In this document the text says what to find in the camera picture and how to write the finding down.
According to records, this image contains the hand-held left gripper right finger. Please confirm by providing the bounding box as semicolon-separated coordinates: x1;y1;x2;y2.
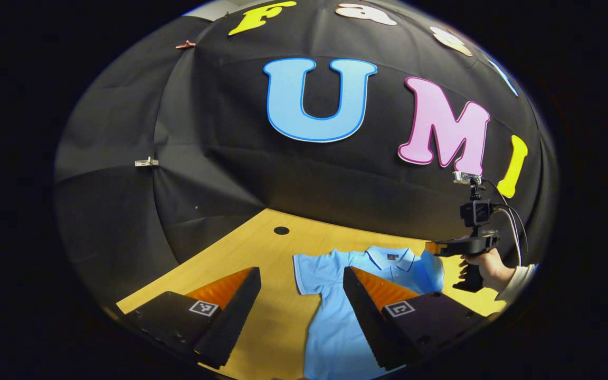
342;265;487;371

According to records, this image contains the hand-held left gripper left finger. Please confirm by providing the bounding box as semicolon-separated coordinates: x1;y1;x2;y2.
125;267;262;370

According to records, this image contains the light blue T-shirt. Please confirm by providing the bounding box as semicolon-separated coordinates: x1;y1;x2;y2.
292;245;445;380

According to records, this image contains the black backdrop cloth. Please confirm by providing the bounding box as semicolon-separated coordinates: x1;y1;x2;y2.
53;0;559;322

